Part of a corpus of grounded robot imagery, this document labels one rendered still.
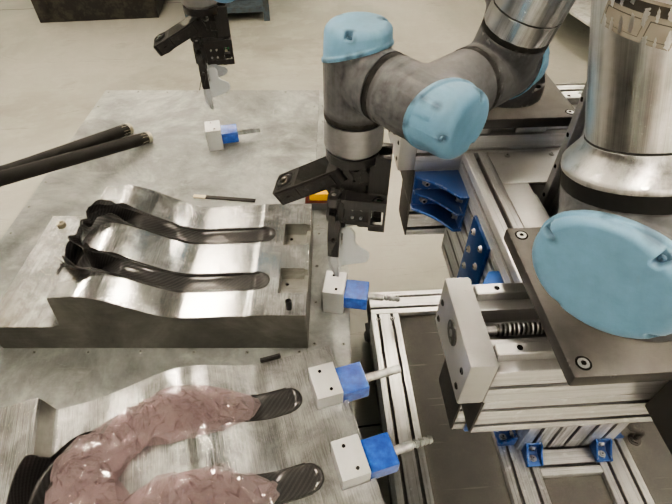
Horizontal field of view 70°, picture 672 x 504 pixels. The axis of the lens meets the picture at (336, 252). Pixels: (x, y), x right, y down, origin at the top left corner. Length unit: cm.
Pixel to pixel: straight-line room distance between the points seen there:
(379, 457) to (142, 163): 89
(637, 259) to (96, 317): 70
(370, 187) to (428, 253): 146
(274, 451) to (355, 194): 35
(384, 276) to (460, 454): 84
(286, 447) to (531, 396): 32
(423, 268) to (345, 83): 154
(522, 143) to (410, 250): 116
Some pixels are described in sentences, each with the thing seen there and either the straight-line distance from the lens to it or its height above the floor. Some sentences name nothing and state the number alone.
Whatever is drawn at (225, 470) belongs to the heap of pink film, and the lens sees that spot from 62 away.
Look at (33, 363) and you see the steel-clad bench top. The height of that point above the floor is 80.
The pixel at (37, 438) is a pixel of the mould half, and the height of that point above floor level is 90.
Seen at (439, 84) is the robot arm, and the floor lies 126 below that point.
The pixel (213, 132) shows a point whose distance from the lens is 122.
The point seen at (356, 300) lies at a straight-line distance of 81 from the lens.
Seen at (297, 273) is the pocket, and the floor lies 88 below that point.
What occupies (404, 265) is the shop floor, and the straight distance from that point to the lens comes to 202.
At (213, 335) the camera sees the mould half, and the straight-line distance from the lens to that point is 79.
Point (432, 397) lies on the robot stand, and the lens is 144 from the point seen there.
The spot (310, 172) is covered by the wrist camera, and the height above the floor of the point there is 108.
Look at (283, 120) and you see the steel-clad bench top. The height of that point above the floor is 80.
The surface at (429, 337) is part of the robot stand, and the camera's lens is 155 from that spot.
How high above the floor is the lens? 147
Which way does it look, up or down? 46 degrees down
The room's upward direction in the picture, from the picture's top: straight up
